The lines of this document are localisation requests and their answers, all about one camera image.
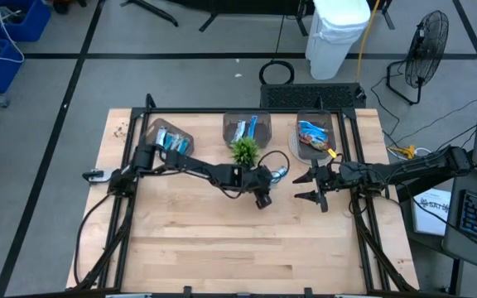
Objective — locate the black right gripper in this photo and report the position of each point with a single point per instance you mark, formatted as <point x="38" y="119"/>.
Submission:
<point x="333" y="178"/>

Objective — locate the round grey coaster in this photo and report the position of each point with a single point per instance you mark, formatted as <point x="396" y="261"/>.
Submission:
<point x="292" y="145"/>

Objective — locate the silver blue granola bar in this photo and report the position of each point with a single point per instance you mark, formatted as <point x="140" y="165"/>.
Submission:
<point x="239" y="130"/>
<point x="280" y="171"/>
<point x="173" y="140"/>

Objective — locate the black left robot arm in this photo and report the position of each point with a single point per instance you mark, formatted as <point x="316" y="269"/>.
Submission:
<point x="197" y="167"/>

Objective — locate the brown red granola bar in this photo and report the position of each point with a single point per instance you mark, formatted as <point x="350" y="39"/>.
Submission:
<point x="323" y="145"/>

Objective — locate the white paper sheet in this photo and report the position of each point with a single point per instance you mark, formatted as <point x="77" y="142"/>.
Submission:
<point x="429" y="221"/>

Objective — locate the black stand leg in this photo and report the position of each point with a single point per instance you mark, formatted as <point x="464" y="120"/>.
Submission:
<point x="211" y="18"/>
<point x="155" y="12"/>

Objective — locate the black perforated case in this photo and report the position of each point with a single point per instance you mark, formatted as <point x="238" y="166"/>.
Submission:
<point x="304" y="97"/>

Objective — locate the black floor fan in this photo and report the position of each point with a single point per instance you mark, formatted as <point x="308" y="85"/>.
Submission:
<point x="427" y="49"/>

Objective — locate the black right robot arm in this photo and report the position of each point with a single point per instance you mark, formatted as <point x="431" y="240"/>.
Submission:
<point x="412" y="167"/>

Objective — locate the black table clamp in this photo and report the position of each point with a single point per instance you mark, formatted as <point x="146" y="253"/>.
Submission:
<point x="308" y="292"/>
<point x="187" y="291"/>

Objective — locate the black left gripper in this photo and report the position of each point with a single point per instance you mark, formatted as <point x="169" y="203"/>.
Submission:
<point x="257" y="179"/>

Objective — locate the grey keyboard tray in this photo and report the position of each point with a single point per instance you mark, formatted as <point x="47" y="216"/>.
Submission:
<point x="454" y="236"/>

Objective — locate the black table frame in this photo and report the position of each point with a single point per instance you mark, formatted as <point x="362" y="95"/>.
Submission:
<point x="205" y="110"/>

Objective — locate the blue red chocolate chip bar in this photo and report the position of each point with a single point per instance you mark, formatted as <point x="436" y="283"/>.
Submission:
<point x="311" y="129"/>

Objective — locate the small green potted plant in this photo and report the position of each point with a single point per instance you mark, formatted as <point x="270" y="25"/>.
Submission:
<point x="244" y="151"/>

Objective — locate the white trash can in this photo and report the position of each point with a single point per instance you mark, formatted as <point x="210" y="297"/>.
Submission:
<point x="333" y="41"/>

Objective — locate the dark mesh bin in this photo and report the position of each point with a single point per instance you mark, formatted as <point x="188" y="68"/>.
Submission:
<point x="329" y="124"/>
<point x="263" y="124"/>
<point x="153" y="128"/>

